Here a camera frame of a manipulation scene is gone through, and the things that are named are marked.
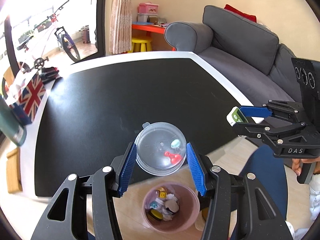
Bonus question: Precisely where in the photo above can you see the yellow toy brick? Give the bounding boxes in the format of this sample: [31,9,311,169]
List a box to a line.
[159,191,167,199]

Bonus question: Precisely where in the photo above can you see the teal thermos bottle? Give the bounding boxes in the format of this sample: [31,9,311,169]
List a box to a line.
[0,95,27,147]

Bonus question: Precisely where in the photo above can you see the wooden chair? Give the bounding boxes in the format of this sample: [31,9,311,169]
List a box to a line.
[6,147,23,193]

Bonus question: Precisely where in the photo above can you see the red cushion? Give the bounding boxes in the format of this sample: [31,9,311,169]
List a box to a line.
[224,4,257,23]

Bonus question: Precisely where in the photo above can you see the orange kids table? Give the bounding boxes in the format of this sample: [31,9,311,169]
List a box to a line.
[132,22,165,51]

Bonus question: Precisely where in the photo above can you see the white tissue front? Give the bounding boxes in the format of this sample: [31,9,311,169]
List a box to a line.
[166,193,178,202]

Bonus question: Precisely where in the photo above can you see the pink patterned curtain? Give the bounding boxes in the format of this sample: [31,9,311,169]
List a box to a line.
[110,0,132,54]

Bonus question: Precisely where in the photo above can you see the pink storage box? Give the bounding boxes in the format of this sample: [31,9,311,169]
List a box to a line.
[138,3,159,15]

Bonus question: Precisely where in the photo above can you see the pink trash bin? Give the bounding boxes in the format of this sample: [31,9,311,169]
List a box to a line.
[142,182,200,233]

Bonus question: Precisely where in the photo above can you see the yellow plastic stool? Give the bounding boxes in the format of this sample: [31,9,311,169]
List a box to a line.
[128,36,152,53]

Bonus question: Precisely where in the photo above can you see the union jack tissue box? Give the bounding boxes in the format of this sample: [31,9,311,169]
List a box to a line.
[5,69,46,126]

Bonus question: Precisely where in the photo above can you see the grey sofa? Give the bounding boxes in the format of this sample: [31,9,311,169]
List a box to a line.
[164,5,302,106]

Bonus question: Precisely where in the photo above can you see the green white digital timer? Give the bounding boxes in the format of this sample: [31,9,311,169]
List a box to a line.
[226,106,248,126]

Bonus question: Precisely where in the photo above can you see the person right hand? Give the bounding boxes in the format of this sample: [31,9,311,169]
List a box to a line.
[292,157,320,176]

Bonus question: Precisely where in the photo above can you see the white pink bicycle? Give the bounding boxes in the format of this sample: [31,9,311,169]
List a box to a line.
[3,5,81,76]

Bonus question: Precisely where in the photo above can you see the black gloves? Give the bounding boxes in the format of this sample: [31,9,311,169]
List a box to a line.
[40,67,60,85]

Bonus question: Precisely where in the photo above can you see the clear round plastic container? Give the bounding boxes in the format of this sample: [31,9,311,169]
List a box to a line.
[135,122,187,176]

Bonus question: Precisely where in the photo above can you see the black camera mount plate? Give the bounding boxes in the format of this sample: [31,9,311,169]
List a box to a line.
[291,57,320,129]

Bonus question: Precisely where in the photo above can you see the teal toy brick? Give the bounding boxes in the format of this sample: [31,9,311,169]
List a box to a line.
[150,202,158,209]

